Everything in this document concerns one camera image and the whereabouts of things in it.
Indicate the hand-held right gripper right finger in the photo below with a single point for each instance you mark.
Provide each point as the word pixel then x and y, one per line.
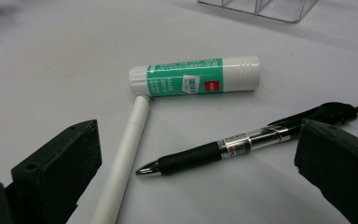
pixel 341 168

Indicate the clear plastic organizer box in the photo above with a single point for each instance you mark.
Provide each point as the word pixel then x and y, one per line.
pixel 279 12

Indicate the black gel pen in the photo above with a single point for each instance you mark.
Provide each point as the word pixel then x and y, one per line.
pixel 192 157

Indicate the white pen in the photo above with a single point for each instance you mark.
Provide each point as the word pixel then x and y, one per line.
pixel 124 155

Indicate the green and white glue stick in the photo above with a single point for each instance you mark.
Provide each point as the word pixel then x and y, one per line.
pixel 192 77

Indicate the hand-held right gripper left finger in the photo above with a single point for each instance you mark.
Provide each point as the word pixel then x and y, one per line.
pixel 59 168

